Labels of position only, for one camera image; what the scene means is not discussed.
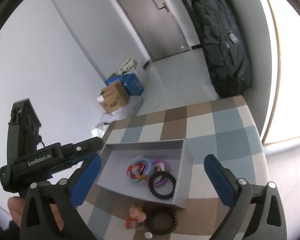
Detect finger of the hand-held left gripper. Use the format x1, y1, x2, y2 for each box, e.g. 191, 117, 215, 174
49, 155, 95, 179
61, 137, 104, 159

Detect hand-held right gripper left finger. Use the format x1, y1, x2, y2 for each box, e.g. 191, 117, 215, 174
20, 154, 102, 240

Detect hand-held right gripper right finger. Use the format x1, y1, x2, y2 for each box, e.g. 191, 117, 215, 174
204, 154, 288, 240

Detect grey cardboard box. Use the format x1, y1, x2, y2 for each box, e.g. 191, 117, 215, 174
97, 139, 193, 210

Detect red round badge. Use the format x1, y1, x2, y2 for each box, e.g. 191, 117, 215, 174
127, 164, 147, 178

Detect blue ring bracelet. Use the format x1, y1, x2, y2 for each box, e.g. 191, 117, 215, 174
127, 156, 153, 183

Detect purple ring bracelet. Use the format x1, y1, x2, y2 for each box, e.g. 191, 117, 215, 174
150, 157, 170, 188

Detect black spiral hair tie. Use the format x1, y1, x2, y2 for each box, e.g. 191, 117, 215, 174
148, 170, 177, 200
146, 211, 177, 235

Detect person's left hand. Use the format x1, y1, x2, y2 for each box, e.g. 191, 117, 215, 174
7, 196, 27, 233

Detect white plastic bags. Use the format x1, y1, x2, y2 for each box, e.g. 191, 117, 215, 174
90, 97, 143, 137

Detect brown cardboard box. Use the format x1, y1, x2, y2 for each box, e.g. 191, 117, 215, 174
98, 80, 130, 113

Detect checkered tablecloth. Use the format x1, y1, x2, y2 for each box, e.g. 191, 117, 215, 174
76, 95, 268, 240

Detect pink pig figurine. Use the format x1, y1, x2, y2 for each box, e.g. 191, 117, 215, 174
129, 204, 147, 222

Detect small red clear trinket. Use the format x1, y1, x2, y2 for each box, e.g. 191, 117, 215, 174
125, 217, 144, 230

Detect blue cardboard box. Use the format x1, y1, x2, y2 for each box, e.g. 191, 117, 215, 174
105, 73, 144, 96

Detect beige cloth bag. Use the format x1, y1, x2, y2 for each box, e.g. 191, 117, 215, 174
119, 58, 140, 76

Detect large black bag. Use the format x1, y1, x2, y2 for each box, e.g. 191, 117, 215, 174
191, 0, 253, 98

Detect grey door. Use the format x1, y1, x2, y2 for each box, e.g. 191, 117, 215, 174
109, 0, 190, 62

